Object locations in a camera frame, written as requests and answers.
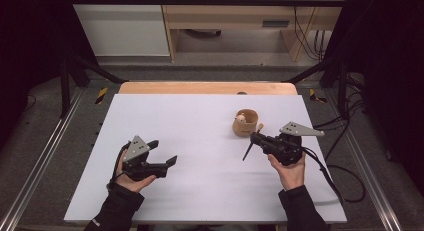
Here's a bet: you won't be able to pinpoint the black horizontal frame bar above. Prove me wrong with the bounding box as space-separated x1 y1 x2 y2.
64 0 348 8

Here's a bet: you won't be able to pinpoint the white board sheet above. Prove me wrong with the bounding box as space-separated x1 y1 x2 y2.
63 93 348 224

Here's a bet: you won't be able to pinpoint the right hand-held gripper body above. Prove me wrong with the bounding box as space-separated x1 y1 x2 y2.
259 121 325 167

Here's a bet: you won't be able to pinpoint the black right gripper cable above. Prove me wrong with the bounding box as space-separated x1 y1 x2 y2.
301 146 367 205

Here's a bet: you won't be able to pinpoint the person's left hand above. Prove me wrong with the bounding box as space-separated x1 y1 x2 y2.
114 149 158 194

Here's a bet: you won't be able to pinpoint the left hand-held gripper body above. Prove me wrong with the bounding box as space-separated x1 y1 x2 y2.
123 134 169 182

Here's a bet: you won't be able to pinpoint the wooden pen holder cup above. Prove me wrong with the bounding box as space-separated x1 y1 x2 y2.
232 108 259 138

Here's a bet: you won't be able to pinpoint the yellow black tape marker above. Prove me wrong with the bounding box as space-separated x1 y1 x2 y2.
308 88 328 104
94 87 109 105

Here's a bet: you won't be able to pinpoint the aluminium floor rail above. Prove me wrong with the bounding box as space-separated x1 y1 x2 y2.
324 89 404 231
0 87 86 231

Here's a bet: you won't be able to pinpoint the black curtain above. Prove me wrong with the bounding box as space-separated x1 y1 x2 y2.
321 0 424 194
0 0 98 152

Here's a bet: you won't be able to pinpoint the black floor cables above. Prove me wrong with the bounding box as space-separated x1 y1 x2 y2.
313 72 368 162

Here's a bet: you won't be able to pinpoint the black metal stand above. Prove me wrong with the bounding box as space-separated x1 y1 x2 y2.
59 54 126 119
286 54 349 119

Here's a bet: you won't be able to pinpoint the light wooden desk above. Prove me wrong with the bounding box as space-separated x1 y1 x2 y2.
159 0 348 63

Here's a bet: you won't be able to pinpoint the person's right hand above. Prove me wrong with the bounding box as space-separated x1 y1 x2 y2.
267 152 307 191

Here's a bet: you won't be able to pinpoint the white cabinet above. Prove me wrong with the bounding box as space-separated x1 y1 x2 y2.
66 0 171 58

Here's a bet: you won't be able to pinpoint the hanging black cables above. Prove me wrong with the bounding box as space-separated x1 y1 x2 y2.
292 5 327 62

